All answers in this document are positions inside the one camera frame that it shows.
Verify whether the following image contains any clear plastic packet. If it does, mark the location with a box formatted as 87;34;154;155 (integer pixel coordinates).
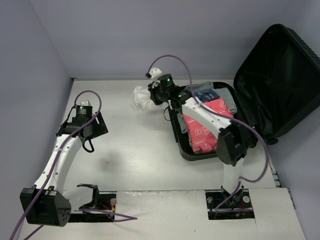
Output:
131;86;163;114

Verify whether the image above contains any blue card packet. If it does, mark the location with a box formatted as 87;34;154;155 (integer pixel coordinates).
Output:
195;88;220;103

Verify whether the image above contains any grey garment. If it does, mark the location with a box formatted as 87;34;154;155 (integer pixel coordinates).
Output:
177;82;237;134

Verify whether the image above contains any pink patterned garment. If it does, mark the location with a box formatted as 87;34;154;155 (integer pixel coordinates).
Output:
183;97;233;154

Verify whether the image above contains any black hard-shell suitcase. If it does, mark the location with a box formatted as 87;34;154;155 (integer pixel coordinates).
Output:
166;23;320;162

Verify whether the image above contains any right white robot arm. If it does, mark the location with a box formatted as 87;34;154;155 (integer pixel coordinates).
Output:
145;67;252;206

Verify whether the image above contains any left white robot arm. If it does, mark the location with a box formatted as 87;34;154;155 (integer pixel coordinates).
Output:
20;100;108;227

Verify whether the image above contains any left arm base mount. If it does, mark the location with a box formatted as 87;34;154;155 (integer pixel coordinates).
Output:
68;192;117;223

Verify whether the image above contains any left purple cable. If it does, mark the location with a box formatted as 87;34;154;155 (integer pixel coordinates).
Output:
9;90;138;240

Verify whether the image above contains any purple cable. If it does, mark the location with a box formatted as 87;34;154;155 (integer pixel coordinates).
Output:
147;54;270;214
9;90;138;240

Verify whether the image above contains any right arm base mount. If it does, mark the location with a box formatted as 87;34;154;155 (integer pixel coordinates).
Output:
205;189;255;221

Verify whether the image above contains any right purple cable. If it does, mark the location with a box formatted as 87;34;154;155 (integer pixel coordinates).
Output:
147;54;270;214

